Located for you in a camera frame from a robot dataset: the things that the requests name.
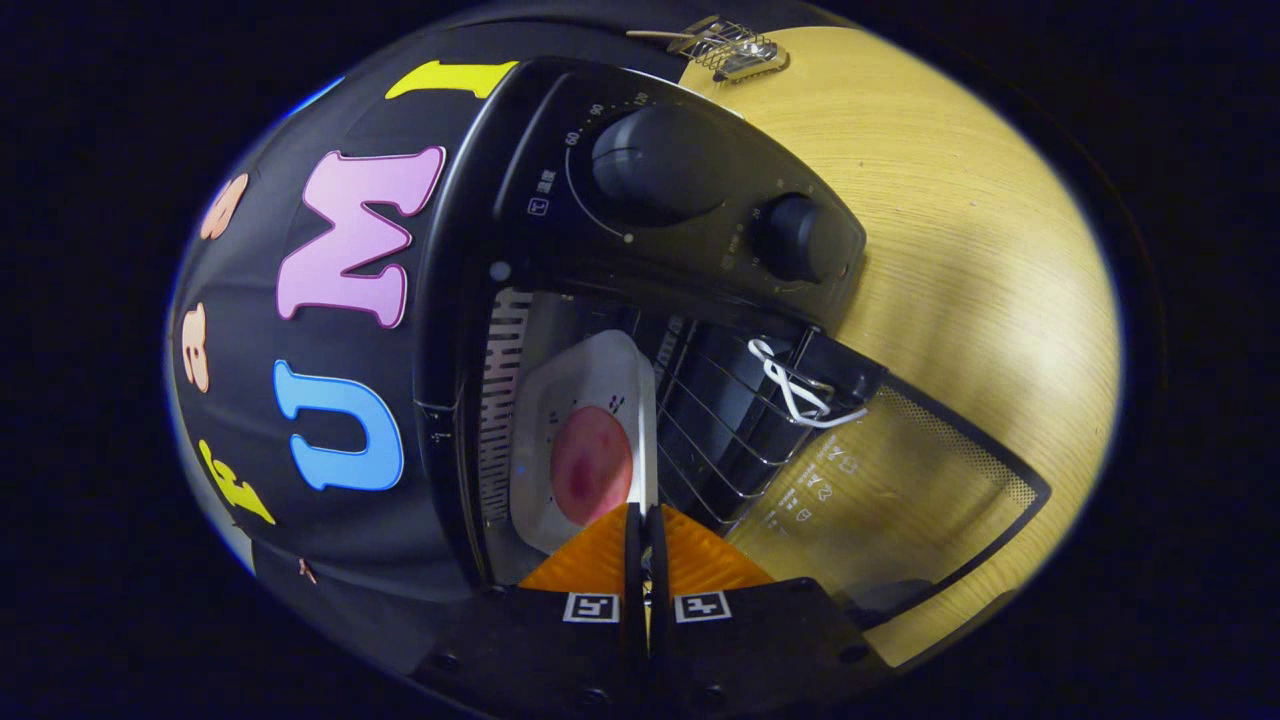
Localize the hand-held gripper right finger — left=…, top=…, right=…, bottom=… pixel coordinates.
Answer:
left=646, top=503, right=886, bottom=717

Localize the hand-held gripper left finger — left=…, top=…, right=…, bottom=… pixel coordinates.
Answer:
left=415, top=503, right=647, bottom=717

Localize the pink round food slice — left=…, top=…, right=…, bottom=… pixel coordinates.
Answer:
left=550, top=405, right=634, bottom=526

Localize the glass toaster oven door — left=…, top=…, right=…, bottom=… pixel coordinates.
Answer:
left=725, top=375, right=1051, bottom=631

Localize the white square plate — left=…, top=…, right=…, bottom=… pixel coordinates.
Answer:
left=508, top=330, right=659, bottom=554

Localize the black toaster oven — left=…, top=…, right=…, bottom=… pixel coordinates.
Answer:
left=413, top=57, right=1051, bottom=631

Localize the black oven knob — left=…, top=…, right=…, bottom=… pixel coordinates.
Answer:
left=752, top=195, right=851, bottom=283
left=590, top=103, right=736, bottom=226

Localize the metal oven wire rack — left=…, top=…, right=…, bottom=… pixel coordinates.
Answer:
left=655, top=320, right=871, bottom=531

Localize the white cord loop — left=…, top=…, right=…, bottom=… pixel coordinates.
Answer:
left=748, top=338, right=869, bottom=429

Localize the metal wire basket holder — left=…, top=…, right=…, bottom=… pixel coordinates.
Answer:
left=665, top=15, right=791, bottom=83

